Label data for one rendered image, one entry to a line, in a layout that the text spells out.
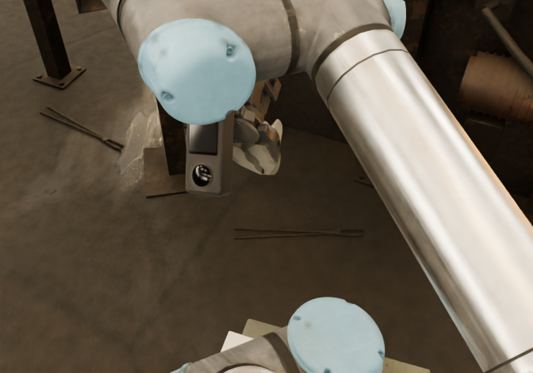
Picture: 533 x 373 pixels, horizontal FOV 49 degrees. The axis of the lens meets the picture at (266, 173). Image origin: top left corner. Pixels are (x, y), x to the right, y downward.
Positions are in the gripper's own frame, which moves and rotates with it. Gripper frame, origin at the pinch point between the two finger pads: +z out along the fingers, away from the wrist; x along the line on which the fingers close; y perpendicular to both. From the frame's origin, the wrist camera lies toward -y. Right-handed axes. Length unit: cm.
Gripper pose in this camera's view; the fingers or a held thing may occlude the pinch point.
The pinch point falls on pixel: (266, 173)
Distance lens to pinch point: 73.4
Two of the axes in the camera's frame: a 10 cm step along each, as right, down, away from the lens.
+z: 3.7, 4.9, 7.9
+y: 2.6, -8.7, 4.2
